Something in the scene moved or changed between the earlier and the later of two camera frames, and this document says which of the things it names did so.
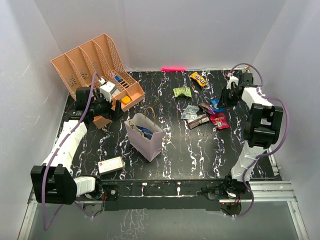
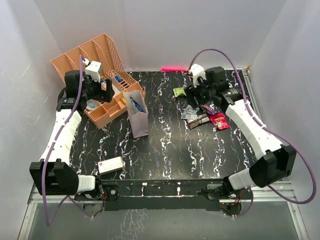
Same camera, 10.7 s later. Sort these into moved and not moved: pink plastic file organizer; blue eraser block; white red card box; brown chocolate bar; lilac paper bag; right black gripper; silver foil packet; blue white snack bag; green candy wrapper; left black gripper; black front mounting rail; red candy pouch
Moved: blue white snack bag; lilac paper bag; left black gripper; right black gripper
Not moved: white red card box; brown chocolate bar; green candy wrapper; blue eraser block; silver foil packet; black front mounting rail; pink plastic file organizer; red candy pouch
